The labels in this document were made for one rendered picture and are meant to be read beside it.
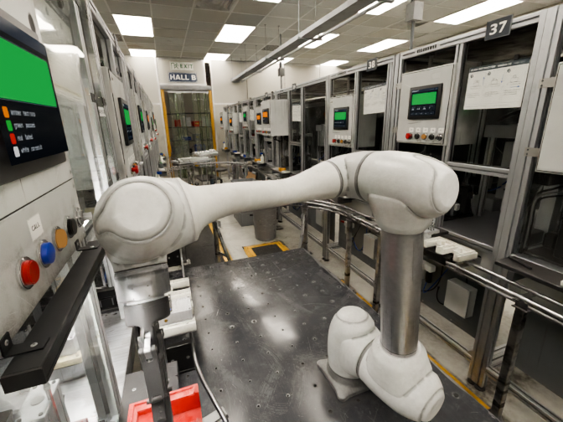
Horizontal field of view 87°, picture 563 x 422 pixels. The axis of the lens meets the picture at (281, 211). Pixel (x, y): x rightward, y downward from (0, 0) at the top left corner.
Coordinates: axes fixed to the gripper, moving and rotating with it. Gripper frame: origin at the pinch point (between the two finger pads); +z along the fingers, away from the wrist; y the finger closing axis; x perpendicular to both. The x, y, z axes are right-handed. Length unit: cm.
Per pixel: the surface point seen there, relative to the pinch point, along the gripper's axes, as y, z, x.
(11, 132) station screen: 23.1, -42.7, -7.4
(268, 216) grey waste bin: -324, -69, 115
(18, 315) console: 18.5, -23.1, -10.4
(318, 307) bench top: -85, 9, 66
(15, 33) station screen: 21, -57, -7
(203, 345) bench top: -79, 9, 8
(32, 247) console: 14.1, -31.1, -10.3
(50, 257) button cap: 11.5, -29.7, -9.4
